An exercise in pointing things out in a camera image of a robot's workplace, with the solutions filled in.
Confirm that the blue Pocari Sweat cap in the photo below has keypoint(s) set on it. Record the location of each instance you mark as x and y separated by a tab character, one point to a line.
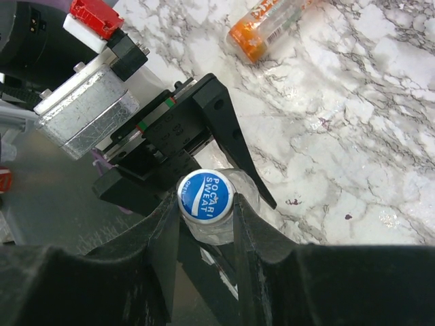
205	196

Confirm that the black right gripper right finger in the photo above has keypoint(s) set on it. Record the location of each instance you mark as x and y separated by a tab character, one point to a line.
281	282

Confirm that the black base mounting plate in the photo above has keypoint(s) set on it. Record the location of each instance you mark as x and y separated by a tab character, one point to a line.
205	285

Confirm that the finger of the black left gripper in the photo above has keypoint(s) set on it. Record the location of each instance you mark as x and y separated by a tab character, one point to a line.
217	110
129	192

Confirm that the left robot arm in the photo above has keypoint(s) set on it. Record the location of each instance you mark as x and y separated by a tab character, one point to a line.
73	65

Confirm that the clear plastic bottle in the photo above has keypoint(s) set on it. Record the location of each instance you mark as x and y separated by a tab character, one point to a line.
221	233

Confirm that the orange label tea bottle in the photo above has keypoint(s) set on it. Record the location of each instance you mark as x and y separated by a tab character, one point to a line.
256	32

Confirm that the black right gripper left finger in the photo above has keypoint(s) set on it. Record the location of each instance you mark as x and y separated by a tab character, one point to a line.
129	280

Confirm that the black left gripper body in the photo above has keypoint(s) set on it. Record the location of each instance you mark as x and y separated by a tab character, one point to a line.
163	138

